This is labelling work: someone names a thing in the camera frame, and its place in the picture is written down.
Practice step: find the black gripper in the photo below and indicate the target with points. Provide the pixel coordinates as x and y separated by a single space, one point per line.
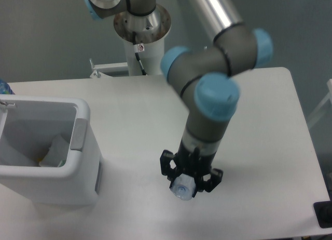
194 164

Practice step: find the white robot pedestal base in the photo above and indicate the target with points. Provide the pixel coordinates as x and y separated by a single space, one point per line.
143 40

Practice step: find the white plastic trash can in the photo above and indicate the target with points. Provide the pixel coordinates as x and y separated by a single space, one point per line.
28 126

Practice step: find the black device at table edge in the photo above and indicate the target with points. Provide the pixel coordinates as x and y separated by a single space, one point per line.
323 213

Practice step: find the white paper wrapper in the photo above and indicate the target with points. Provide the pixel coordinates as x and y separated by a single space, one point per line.
57 154

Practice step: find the white frame at right edge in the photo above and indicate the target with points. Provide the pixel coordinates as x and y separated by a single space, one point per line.
321 109

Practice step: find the clear plastic water bottle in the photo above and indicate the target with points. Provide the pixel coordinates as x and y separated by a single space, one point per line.
183 187

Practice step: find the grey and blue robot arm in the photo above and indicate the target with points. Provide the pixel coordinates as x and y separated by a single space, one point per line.
203 80

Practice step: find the blue bottle behind trash can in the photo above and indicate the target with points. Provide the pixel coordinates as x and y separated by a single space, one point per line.
5 88

